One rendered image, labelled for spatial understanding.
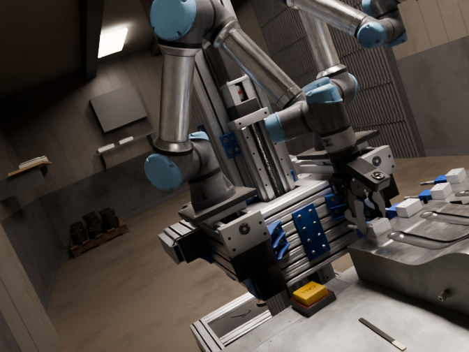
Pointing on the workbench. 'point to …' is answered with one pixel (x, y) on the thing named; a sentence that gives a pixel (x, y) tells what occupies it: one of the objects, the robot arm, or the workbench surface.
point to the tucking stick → (383, 334)
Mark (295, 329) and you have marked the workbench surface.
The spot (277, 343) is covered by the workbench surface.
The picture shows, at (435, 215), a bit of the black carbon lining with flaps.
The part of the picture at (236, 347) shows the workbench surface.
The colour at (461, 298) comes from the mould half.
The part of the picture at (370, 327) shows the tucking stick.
